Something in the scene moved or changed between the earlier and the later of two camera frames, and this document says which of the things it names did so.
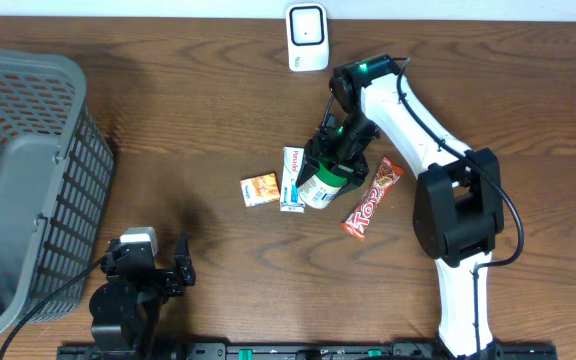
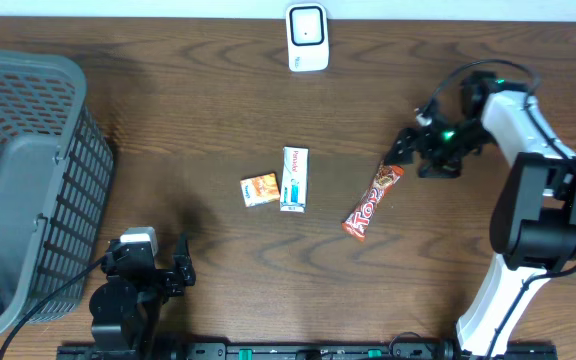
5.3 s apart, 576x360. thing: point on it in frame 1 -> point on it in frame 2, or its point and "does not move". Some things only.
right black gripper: x=317 y=146 -> x=427 y=129
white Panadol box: x=292 y=158 does not move
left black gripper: x=168 y=279 does not move
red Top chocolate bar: x=371 y=200 does not move
